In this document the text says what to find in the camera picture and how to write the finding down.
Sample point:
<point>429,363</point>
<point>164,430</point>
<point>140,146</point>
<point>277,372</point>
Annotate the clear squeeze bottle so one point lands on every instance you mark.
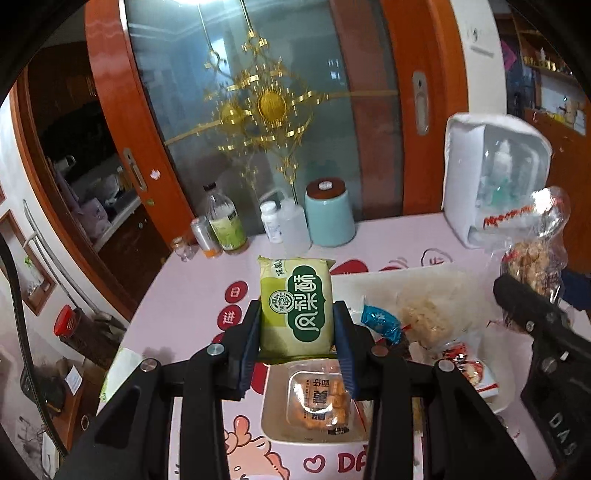
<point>293,226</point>

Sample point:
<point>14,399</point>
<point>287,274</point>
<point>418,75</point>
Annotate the small glass jar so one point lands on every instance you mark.
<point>182,249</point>

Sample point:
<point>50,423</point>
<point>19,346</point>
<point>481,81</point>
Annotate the white wall switch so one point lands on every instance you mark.
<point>478,39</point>

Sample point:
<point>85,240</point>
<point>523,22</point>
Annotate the teal canister with brown lid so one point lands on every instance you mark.
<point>328,212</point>

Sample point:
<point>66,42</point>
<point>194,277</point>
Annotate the jar with red lid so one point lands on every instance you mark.
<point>67,323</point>

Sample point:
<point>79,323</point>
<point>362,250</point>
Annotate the metal tube frame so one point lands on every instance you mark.
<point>51,249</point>

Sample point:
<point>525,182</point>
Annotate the white pill bottle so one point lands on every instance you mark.
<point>271,221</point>

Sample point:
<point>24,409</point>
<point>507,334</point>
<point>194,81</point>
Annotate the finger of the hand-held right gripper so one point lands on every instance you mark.
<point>526,300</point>
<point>577,286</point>

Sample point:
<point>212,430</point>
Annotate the clear packet of brown snacks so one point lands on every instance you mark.
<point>531,258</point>

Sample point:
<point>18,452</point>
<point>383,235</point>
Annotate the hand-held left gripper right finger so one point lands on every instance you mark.
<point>346,355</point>

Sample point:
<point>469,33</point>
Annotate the green snack packet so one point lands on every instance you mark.
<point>295,314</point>

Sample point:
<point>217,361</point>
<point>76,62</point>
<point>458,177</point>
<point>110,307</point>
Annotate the white storage box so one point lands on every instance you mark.
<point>466,175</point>

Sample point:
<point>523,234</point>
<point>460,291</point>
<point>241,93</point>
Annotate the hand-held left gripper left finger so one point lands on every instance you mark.
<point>249,350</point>

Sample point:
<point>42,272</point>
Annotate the blue snack packet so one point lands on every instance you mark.
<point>381,323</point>

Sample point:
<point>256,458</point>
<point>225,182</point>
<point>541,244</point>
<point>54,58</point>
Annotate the white plastic tray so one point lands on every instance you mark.
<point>397,281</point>

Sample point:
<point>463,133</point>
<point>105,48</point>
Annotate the glass bottle with green label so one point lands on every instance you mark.
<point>226,226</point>

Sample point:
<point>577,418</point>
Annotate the red white snack packet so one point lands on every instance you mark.
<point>466,369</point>

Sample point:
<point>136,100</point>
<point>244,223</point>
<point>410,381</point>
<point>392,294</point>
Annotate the green white tissue pack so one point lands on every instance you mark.
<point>115,374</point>

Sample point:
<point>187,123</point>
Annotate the clear packet of beige crackers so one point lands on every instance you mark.
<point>427,318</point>

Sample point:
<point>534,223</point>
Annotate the metal can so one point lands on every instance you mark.
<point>205,237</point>

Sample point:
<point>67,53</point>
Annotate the dark wooden kitchen cabinet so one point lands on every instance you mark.
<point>124,240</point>

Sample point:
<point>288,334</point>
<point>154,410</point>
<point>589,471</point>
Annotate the wooden shelf cabinet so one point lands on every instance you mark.
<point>554,92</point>

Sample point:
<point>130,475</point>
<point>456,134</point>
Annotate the orange sliding glass door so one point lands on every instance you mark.
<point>111,92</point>

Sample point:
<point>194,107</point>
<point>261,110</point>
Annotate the clear packet with orange label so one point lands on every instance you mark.
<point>318,401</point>

